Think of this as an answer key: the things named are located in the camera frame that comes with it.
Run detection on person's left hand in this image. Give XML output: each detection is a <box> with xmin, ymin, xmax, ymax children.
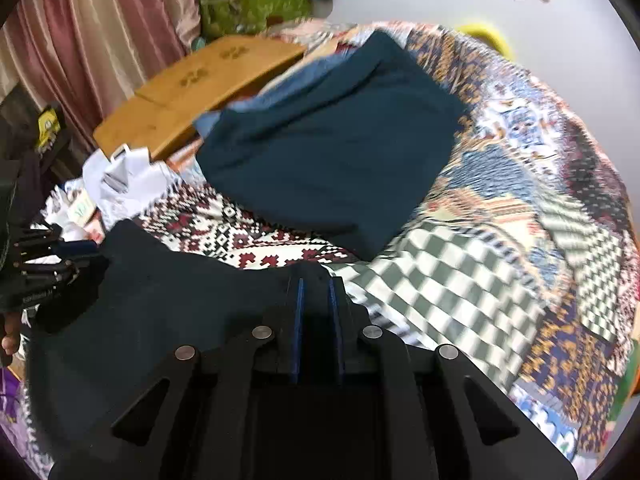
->
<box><xmin>0</xmin><ymin>310</ymin><xmax>22</xmax><ymax>367</ymax></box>

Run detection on yellow and black packet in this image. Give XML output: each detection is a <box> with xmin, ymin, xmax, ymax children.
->
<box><xmin>34</xmin><ymin>104</ymin><xmax>67</xmax><ymax>153</ymax></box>

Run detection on yellow plastic object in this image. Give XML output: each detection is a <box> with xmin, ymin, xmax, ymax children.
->
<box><xmin>459</xmin><ymin>22</ymin><xmax>513</xmax><ymax>59</ymax></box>

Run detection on crumpled white paper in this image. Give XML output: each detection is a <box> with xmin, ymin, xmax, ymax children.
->
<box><xmin>46</xmin><ymin>144</ymin><xmax>173</xmax><ymax>244</ymax></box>

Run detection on green patterned bag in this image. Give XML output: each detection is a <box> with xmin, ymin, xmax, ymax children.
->
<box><xmin>199</xmin><ymin>0</ymin><xmax>314</xmax><ymax>40</ymax></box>

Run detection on wooden folding board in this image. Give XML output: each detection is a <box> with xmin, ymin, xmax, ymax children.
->
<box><xmin>92</xmin><ymin>35</ymin><xmax>307</xmax><ymax>162</ymax></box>

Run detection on folded dark teal pants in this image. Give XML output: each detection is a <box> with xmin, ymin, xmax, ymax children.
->
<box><xmin>194</xmin><ymin>29</ymin><xmax>469</xmax><ymax>263</ymax></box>

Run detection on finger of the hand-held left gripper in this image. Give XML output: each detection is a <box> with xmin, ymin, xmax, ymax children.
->
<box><xmin>20</xmin><ymin>256</ymin><xmax>110</xmax><ymax>295</ymax></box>
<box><xmin>14</xmin><ymin>229</ymin><xmax>100</xmax><ymax>262</ymax></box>

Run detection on blue folded cloth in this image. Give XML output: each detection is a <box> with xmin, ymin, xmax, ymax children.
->
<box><xmin>193</xmin><ymin>54</ymin><xmax>359</xmax><ymax>136</ymax></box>

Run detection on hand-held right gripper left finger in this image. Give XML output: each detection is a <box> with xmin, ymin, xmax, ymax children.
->
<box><xmin>49</xmin><ymin>278</ymin><xmax>306</xmax><ymax>480</ymax></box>

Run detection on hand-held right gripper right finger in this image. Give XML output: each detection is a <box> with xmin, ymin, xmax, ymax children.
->
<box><xmin>327</xmin><ymin>277</ymin><xmax>582</xmax><ymax>480</ymax></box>

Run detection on pink and beige curtain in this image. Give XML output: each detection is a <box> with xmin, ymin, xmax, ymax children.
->
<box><xmin>0</xmin><ymin>0</ymin><xmax>202</xmax><ymax>137</ymax></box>

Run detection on patterned patchwork blanket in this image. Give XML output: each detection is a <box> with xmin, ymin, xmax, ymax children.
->
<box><xmin>20</xmin><ymin>20</ymin><xmax>640</xmax><ymax>480</ymax></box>

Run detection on purple cloth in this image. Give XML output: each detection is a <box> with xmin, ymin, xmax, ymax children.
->
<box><xmin>0</xmin><ymin>366</ymin><xmax>34</xmax><ymax>466</ymax></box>

